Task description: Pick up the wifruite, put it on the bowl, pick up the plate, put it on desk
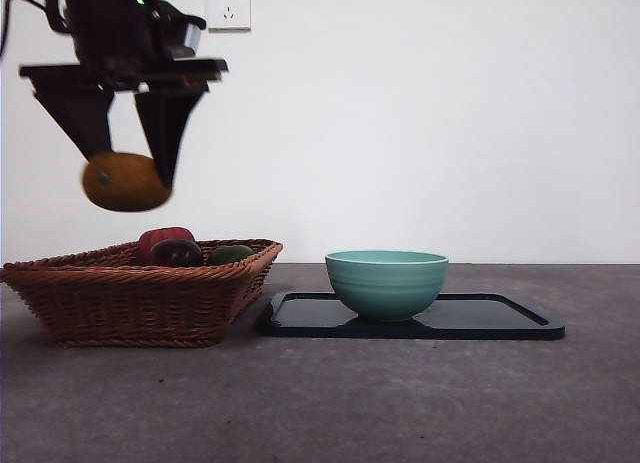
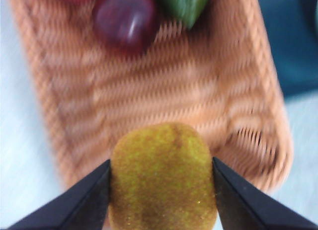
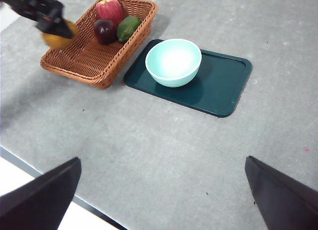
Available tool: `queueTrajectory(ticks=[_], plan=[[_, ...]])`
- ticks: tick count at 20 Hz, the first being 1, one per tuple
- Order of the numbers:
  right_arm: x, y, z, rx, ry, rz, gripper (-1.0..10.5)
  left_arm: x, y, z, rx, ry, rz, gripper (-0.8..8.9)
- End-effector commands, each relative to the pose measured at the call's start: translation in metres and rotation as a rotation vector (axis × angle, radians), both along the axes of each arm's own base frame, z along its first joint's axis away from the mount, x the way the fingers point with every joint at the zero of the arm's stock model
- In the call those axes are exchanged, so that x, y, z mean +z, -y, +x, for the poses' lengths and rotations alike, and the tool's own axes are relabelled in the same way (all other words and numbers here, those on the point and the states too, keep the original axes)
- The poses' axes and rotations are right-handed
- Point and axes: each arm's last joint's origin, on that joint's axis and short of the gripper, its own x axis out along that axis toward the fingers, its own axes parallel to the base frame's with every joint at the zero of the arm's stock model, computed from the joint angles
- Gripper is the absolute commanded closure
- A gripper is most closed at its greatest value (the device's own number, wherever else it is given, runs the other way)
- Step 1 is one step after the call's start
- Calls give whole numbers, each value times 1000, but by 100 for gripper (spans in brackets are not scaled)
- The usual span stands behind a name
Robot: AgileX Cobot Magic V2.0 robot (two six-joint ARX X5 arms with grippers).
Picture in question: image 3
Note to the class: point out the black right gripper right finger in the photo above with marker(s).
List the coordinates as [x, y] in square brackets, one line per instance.
[285, 205]

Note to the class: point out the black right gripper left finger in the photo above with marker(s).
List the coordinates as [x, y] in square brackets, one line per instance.
[37, 202]

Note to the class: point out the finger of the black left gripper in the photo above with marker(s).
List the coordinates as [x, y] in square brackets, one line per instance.
[55, 27]

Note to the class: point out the yellow-brown mango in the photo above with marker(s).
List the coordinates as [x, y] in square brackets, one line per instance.
[55, 41]

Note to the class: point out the teal bowl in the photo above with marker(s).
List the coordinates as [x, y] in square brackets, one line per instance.
[174, 61]

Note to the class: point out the dark red plum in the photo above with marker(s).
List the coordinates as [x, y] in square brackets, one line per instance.
[104, 32]

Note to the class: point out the brown wicker basket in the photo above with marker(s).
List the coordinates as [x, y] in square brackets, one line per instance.
[92, 61]

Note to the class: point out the red apple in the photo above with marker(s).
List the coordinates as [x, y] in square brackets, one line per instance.
[109, 10]

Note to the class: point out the green lime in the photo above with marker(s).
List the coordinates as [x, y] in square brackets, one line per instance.
[128, 28]

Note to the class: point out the dark green rectangular tray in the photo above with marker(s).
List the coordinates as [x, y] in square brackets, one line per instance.
[218, 86]

